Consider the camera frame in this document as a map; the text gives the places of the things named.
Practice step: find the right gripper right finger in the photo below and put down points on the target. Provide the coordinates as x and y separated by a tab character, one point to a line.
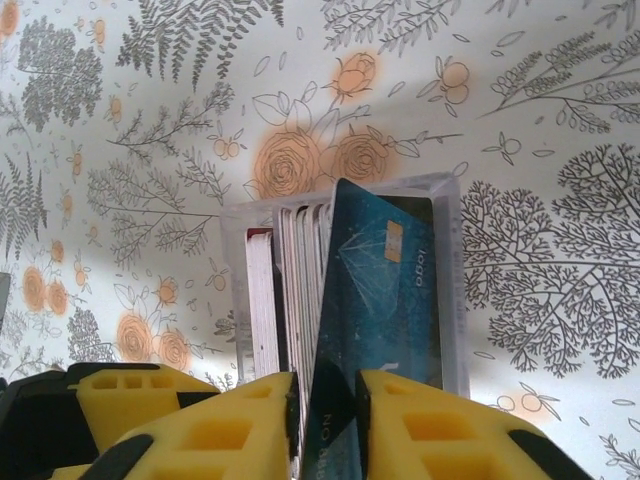
450	450

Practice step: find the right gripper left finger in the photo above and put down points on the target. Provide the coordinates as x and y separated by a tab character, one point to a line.
215	450

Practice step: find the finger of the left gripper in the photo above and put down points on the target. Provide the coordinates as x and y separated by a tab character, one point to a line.
135	405

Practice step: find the dark blue credit card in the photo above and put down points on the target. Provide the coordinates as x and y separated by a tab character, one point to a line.
380	310

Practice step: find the yellow-faced credit card stack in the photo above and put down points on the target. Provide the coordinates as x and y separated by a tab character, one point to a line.
300	280

